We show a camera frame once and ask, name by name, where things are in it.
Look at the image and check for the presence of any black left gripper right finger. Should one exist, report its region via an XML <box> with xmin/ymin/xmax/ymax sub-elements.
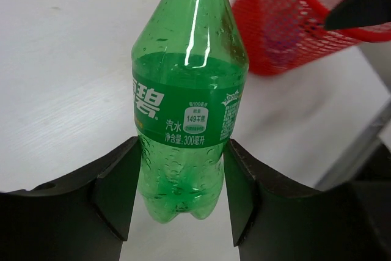
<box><xmin>224</xmin><ymin>140</ymin><xmax>390</xmax><ymax>260</ymax></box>

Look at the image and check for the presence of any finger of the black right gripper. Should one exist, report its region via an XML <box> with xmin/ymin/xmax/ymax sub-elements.
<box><xmin>324</xmin><ymin>0</ymin><xmax>390</xmax><ymax>31</ymax></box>

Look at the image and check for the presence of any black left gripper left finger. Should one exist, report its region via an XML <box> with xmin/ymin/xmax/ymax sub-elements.
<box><xmin>1</xmin><ymin>137</ymin><xmax>141</xmax><ymax>260</ymax></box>

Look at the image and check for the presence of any green Sprite plastic bottle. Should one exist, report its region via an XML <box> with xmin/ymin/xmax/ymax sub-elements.
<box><xmin>131</xmin><ymin>0</ymin><xmax>249</xmax><ymax>223</ymax></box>

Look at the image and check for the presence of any red mesh plastic bin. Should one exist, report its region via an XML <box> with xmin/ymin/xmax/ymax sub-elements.
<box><xmin>233</xmin><ymin>0</ymin><xmax>390</xmax><ymax>76</ymax></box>

